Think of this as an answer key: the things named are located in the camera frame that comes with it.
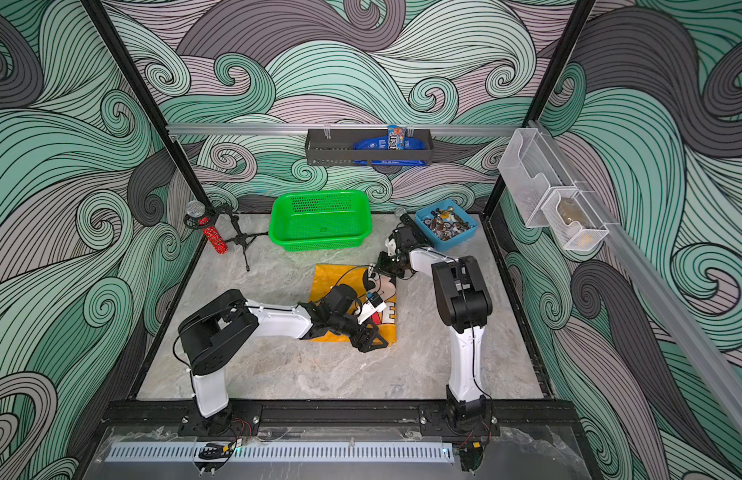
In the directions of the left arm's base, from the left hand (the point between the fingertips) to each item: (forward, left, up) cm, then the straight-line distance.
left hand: (383, 334), depth 83 cm
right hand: (+25, 0, -4) cm, 26 cm away
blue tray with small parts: (+46, -27, -4) cm, 54 cm away
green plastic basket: (+49, +27, -4) cm, 56 cm away
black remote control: (+48, -10, -1) cm, 49 cm away
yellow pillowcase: (+19, +5, -3) cm, 20 cm away
